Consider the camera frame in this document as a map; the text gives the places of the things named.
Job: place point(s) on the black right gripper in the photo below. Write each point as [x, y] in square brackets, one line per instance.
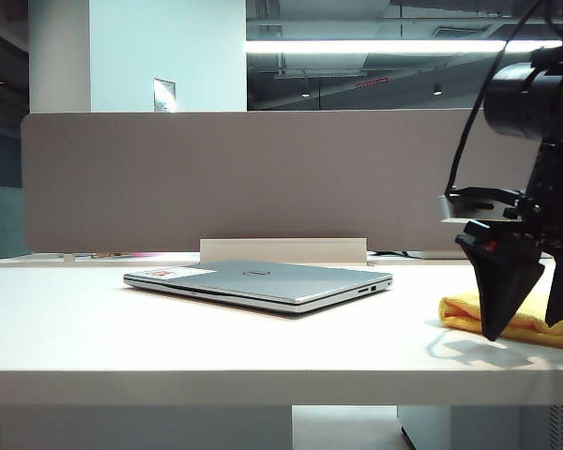
[558, 201]

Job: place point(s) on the yellow microfiber rag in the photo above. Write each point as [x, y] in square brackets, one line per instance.
[460, 314]

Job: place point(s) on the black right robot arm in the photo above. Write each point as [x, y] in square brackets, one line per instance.
[516, 98]

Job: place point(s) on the silver closed laptop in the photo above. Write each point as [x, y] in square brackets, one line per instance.
[272, 281]

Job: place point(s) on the red ceiling sign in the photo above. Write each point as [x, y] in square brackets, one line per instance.
[371, 82]

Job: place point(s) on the long ceiling light strip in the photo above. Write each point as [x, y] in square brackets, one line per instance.
[380, 46]

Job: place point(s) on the grey fabric desk divider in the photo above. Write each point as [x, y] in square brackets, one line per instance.
[263, 178]

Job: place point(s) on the pink printed papers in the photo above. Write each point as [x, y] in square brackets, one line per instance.
[122, 255]

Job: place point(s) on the white desk support panel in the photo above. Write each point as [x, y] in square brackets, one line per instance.
[136, 429]

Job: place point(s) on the white divider foot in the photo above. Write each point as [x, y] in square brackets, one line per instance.
[68, 257]

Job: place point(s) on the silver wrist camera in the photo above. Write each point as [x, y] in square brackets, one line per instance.
[469, 204]

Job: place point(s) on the silver wall plaque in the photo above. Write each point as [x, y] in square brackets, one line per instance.
[164, 95]

